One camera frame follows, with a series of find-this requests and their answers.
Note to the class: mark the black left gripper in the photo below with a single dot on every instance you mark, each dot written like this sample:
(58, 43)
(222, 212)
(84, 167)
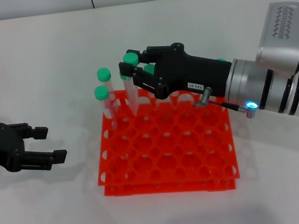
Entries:
(1, 146)

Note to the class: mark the orange test tube rack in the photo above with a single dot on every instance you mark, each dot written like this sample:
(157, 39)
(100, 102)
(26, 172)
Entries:
(180, 138)

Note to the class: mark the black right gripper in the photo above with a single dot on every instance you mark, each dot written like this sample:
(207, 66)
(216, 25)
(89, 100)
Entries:
(188, 71)

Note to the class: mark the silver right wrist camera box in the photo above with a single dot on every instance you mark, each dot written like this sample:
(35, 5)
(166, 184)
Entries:
(282, 35)

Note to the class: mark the green capped test tube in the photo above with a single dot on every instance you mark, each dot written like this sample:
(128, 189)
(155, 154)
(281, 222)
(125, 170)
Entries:
(149, 68)
(129, 58)
(101, 93)
(123, 78)
(221, 60)
(104, 74)

